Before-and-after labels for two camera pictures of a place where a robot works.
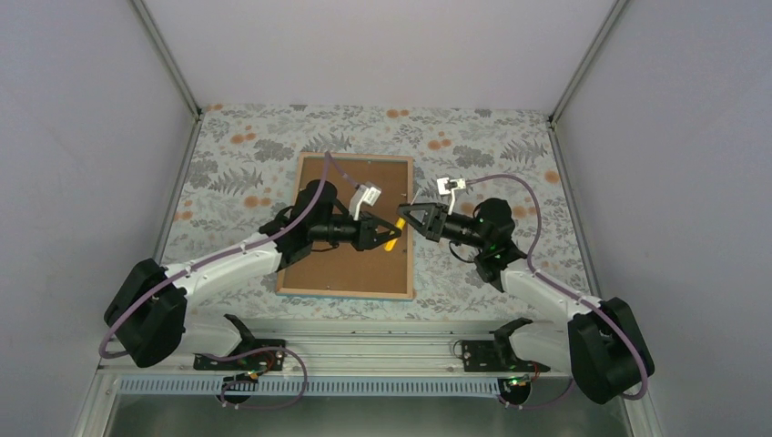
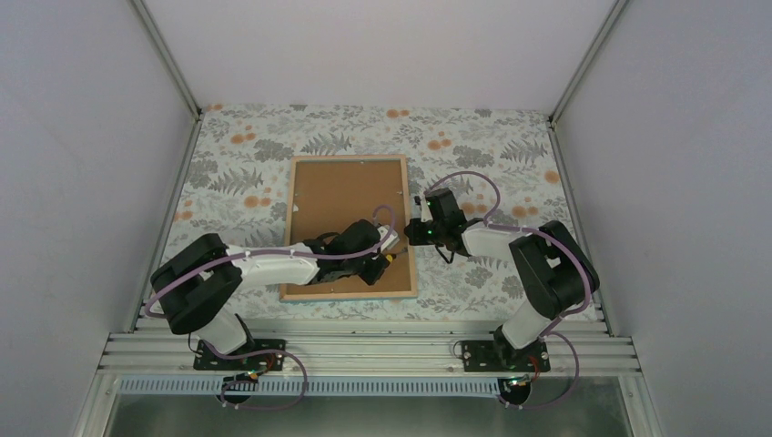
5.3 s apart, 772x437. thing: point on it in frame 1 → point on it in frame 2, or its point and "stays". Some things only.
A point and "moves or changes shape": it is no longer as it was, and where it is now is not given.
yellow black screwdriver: (389, 246) moves or changes shape
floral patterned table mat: (245, 159) stays
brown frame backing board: (346, 269) stays
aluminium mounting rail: (365, 356) stays
